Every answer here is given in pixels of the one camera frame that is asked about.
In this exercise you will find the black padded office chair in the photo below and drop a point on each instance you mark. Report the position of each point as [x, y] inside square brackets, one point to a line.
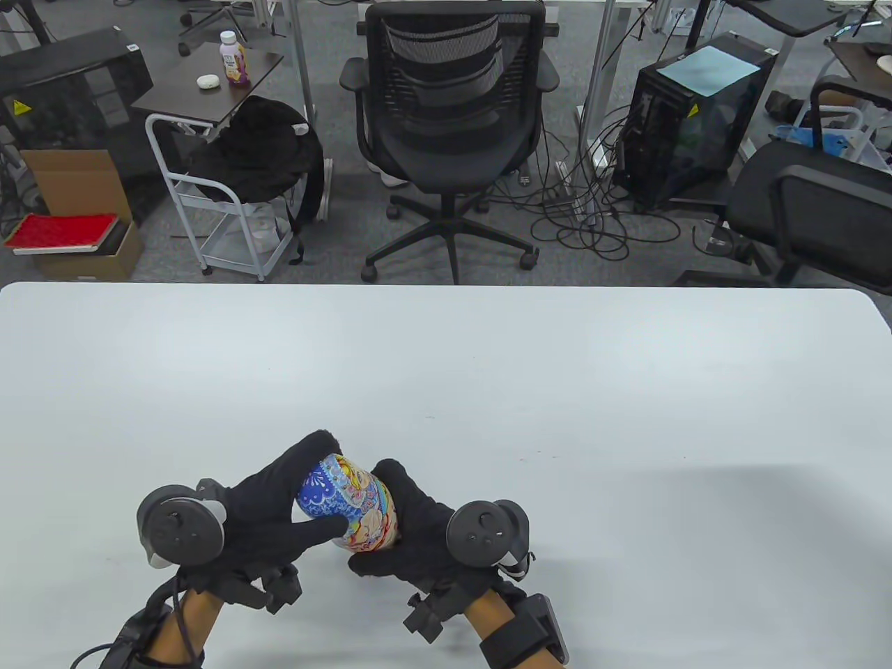
[801, 202]

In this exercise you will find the light blue paper sheet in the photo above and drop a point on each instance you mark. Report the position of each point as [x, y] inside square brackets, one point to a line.
[707, 70]

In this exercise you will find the black VR controller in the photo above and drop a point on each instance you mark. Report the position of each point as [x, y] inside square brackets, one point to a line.
[481, 533]
[178, 526]

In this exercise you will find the person's right forearm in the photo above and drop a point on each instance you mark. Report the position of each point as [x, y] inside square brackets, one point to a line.
[488, 617]

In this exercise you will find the blue plastic bag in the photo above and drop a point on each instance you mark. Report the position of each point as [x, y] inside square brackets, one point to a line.
[822, 139]

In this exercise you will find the black shoe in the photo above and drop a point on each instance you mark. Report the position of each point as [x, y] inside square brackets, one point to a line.
[784, 106]

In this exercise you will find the white metal rolling cart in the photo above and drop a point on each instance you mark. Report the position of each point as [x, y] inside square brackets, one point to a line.
[240, 259]

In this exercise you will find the black cabinet with warning sticker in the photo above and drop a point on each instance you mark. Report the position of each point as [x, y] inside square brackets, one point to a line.
[70, 83]

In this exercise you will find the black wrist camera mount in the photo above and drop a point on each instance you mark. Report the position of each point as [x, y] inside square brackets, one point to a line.
[428, 617]
[272, 592]

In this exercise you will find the black chair base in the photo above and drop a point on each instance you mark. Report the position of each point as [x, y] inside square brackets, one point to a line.
[209, 17]

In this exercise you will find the small white oval object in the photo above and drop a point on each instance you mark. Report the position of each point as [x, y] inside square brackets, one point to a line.
[208, 81]

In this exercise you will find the person's left forearm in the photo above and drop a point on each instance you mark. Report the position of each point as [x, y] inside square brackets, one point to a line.
[185, 627]

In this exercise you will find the dark brown side table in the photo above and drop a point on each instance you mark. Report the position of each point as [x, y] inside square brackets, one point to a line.
[181, 94]

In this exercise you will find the open cardboard box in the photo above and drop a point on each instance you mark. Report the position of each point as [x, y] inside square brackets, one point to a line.
[77, 181]

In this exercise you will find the white power strip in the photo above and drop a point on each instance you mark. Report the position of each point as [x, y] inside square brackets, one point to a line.
[584, 202]

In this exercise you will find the red notebook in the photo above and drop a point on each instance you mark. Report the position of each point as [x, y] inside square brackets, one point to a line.
[59, 231]

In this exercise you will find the white metal desk leg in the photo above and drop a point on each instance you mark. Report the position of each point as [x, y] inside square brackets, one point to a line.
[601, 70]
[303, 63]

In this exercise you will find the person's right hand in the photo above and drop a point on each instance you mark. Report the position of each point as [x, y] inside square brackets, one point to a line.
[421, 536]

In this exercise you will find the purple drink bottle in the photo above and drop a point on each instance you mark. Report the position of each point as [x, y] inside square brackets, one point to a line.
[235, 63]

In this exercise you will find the black bag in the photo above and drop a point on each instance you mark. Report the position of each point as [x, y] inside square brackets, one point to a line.
[258, 153]

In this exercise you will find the large cream Russian doll bottom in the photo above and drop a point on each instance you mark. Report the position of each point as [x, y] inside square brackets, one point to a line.
[373, 523]

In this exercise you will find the black desk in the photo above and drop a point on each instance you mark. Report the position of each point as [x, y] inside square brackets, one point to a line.
[787, 14]

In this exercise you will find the black mesh office chair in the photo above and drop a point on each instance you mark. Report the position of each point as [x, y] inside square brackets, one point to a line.
[446, 139]

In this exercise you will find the white shoe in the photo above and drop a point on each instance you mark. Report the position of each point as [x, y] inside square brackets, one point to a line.
[394, 178]

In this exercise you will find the person's left hand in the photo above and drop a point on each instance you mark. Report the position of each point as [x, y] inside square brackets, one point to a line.
[265, 516]

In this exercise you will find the black glass computer tower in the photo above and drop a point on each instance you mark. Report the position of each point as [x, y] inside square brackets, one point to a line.
[683, 146]

